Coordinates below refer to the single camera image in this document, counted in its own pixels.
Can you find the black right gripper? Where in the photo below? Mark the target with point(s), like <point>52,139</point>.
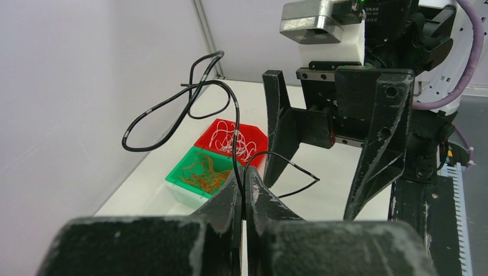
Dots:
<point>345,103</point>

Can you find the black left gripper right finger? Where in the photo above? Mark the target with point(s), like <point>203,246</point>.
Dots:
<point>280,242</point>

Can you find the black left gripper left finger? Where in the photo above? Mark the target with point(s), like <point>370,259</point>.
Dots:
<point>205,242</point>

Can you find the clear plastic bin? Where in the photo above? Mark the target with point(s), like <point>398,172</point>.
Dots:
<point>172,200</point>

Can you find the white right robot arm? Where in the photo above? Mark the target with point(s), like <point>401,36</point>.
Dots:
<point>442,44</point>

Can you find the green plastic bin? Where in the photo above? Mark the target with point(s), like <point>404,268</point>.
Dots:
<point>201,172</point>

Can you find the red plastic bin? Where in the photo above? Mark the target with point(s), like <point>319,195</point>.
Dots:
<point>218,138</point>

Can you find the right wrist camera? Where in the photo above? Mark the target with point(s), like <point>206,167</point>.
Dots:
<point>325,30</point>

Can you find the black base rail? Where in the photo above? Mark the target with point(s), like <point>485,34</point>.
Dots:
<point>438,214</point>

